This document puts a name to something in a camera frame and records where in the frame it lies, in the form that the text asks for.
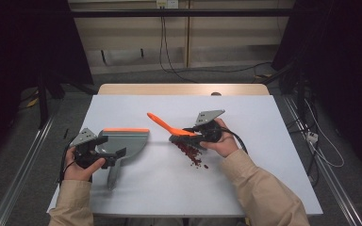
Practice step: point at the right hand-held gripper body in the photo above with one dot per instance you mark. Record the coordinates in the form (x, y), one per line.
(209, 117)

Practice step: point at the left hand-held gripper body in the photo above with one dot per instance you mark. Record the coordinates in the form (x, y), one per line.
(83, 138)

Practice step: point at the scatter of red beans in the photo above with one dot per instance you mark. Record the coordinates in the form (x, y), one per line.
(192, 152)

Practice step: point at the grey dustpan with orange edge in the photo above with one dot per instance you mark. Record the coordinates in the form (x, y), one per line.
(132, 141)

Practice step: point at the person's right hand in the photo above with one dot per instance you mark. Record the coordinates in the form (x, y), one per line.
(226, 144)

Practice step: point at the person's left hand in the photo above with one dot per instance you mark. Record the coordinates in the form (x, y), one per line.
(78, 172)

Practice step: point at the small black floor object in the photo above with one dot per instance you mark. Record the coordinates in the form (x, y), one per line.
(66, 133)

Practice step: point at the dark table grommet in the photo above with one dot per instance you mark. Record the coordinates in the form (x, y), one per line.
(216, 93)

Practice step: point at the wooden table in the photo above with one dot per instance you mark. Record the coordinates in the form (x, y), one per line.
(169, 89)

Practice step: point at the white table cover sheet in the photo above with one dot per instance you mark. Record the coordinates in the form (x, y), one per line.
(185, 188)

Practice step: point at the black metal stand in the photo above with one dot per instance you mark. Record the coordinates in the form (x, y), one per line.
(43, 103)

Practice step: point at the white power adapter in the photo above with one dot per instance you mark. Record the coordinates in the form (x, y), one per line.
(312, 137)

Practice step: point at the black horizontal metal bar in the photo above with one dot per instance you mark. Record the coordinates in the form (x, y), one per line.
(182, 12)

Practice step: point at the black curtain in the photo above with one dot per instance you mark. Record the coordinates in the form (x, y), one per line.
(342, 62)
(22, 47)

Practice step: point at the metal floor rail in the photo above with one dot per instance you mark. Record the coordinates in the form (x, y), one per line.
(330, 175)
(22, 169)

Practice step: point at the white wall socket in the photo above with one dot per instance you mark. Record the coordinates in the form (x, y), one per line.
(167, 3)

